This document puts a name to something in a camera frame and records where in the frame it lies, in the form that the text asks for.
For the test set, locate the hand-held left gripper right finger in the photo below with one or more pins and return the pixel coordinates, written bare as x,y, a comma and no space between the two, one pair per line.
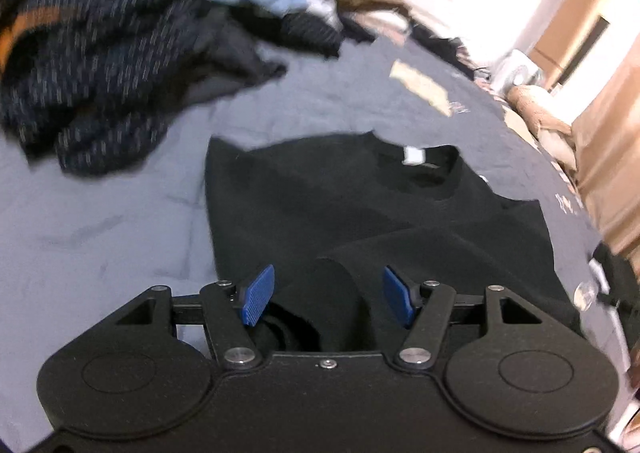
397,295

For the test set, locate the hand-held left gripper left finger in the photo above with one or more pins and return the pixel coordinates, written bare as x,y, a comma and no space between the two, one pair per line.
257,295

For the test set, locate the black crew-neck sweater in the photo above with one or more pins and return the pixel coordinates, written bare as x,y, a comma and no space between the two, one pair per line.
350,193

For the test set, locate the tan curtain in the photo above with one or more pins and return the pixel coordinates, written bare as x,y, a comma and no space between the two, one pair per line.
610,143

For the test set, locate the grey printed quilt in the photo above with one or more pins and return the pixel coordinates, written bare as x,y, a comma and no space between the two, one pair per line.
125,223

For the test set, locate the tan rolled pillow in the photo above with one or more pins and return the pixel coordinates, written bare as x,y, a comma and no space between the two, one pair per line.
540,118

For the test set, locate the white fan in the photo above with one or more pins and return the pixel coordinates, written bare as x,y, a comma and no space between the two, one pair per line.
517,73

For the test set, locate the thin black garment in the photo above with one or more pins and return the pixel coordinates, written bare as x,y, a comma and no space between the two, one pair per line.
235,63

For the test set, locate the crumpled black garment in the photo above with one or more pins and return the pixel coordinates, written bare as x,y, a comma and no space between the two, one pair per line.
450,48

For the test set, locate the cardboard tube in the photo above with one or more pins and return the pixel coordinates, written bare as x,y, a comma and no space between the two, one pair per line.
570,28

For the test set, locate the small dark dotted garment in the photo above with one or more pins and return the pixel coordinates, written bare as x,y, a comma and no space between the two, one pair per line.
310,30

